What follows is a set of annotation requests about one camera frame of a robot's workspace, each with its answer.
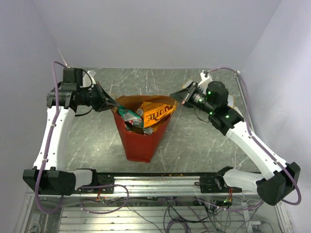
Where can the aluminium frame rail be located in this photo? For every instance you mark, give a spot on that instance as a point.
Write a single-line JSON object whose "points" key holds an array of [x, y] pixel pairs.
{"points": [[137, 184]]}

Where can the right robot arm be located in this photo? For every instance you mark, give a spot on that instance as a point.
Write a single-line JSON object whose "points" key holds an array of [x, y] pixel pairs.
{"points": [[276, 178]]}

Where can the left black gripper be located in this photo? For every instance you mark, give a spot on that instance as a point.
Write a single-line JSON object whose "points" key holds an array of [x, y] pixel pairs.
{"points": [[105, 100]]}

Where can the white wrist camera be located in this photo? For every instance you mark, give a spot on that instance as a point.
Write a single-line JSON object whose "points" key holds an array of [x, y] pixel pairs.
{"points": [[88, 79], [206, 78]]}

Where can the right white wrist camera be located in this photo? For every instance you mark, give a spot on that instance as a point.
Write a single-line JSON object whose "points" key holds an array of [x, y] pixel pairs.
{"points": [[206, 78]]}

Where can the teal snack packet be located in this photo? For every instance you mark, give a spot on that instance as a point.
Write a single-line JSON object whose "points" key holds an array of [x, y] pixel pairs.
{"points": [[130, 117]]}

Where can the orange kettle chips bag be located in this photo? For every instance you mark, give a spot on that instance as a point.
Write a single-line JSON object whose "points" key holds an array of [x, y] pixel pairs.
{"points": [[153, 112]]}

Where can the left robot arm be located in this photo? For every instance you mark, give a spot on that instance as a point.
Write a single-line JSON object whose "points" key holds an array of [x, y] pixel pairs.
{"points": [[62, 104]]}

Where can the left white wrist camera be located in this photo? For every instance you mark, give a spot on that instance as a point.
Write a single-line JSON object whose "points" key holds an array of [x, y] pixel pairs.
{"points": [[88, 79]]}

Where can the red paper bag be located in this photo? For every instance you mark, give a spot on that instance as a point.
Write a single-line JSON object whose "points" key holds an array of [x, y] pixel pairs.
{"points": [[140, 144]]}

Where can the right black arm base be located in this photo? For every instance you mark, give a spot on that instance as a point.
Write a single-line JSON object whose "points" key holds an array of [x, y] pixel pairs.
{"points": [[210, 183]]}

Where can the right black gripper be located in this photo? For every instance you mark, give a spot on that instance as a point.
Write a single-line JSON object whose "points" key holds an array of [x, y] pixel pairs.
{"points": [[184, 95]]}

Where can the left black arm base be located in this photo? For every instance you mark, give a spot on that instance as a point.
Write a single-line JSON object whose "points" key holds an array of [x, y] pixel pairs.
{"points": [[105, 180]]}

